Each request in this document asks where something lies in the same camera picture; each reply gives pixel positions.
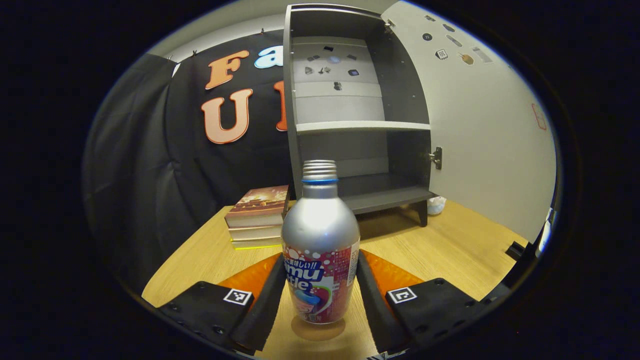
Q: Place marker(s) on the silver bottle with red label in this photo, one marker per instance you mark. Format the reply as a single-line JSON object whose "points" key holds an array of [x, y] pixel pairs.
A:
{"points": [[320, 225]]}

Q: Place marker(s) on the thick white-paged book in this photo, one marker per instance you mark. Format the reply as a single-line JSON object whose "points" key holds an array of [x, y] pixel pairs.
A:
{"points": [[255, 233]]}

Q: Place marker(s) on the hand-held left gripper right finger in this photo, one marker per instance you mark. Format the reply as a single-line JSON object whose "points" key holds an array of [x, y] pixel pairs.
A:
{"points": [[372, 305]]}

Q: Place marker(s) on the light grey cabinet door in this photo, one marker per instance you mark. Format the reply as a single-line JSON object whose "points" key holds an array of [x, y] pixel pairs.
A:
{"points": [[490, 140]]}

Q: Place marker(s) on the black table clamp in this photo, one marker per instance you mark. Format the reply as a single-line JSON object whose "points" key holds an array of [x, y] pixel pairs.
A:
{"points": [[516, 250]]}

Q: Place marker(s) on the book with red cover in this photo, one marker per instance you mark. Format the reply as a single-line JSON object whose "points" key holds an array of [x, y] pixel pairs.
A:
{"points": [[260, 200]]}

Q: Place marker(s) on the dark grey cabinet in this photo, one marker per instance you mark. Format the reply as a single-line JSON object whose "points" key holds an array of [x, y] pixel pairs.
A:
{"points": [[400, 90]]}

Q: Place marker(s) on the small white jar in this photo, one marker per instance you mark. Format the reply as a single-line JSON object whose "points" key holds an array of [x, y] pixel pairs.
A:
{"points": [[436, 205]]}

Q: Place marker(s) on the black backdrop cloth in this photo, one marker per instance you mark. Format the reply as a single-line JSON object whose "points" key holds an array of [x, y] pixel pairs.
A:
{"points": [[150, 175]]}

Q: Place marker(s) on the book with yellow edge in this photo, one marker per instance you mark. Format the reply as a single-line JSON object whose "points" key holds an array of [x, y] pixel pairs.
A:
{"points": [[255, 244]]}

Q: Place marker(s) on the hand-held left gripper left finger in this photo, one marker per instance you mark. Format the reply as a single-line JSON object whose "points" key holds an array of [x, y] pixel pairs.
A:
{"points": [[265, 310]]}

